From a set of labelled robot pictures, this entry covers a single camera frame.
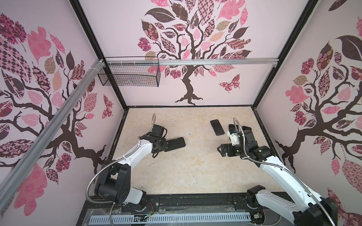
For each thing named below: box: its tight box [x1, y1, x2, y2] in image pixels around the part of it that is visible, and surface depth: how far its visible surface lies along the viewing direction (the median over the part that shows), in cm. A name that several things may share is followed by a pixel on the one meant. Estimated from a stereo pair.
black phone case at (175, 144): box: [163, 137, 186, 153], surface depth 93 cm
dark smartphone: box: [210, 119, 225, 137], surface depth 109 cm
